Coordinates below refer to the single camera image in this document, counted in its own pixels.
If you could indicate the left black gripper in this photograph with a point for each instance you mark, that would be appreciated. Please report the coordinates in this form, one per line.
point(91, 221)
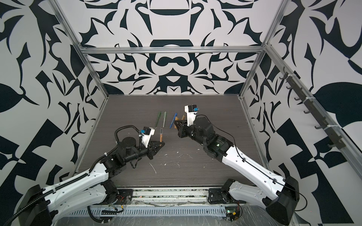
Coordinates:
point(152, 150)

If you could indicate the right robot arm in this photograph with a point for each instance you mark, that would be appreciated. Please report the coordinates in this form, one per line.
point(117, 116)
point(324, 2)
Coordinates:
point(278, 195)

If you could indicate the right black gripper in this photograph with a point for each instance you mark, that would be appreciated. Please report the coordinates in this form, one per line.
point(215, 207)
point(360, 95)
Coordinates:
point(184, 130)

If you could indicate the green pen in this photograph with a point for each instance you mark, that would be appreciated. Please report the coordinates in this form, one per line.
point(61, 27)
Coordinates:
point(164, 119)
point(158, 118)

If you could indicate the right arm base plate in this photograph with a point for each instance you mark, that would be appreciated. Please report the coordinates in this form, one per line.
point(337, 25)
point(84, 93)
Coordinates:
point(219, 196)

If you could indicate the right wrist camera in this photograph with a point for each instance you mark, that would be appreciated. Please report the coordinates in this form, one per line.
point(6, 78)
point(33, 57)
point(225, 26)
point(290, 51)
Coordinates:
point(191, 113)

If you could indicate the white cable duct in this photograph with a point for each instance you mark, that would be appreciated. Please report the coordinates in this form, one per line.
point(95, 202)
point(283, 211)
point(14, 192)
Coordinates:
point(165, 211)

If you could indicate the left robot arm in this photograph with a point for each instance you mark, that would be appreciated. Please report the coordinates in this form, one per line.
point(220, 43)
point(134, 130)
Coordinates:
point(45, 206)

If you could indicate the blue pen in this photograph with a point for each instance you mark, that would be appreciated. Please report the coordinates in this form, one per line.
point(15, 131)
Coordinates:
point(173, 120)

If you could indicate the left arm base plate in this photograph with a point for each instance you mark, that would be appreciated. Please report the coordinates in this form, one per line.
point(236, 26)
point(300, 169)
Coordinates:
point(124, 196)

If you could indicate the tan pen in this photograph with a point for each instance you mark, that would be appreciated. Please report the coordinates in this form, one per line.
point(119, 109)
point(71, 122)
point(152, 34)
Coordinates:
point(161, 134)
point(182, 118)

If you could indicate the green lit circuit board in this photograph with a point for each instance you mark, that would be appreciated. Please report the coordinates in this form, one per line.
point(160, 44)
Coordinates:
point(233, 213)

